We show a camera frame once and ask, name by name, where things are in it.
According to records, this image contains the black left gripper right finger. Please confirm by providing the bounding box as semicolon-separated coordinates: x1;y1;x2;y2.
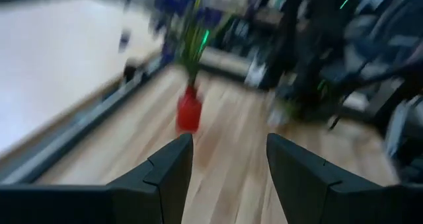
266;133;423;224

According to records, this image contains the white neighbouring table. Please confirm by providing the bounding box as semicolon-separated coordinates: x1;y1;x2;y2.
0;0;165;157

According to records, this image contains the black round disc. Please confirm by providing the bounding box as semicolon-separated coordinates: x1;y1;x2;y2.
123;62;140;83

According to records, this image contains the black table edge rail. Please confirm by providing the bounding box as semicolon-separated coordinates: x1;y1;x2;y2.
0;60;165;185

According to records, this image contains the purple artificial flower bunch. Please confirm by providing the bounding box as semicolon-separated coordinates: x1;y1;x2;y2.
150;0;232;90

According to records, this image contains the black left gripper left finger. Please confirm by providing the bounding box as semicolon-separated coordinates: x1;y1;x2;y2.
0;133;194;224

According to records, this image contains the red plastic vase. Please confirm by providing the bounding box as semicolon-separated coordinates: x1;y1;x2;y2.
174;84;204;134

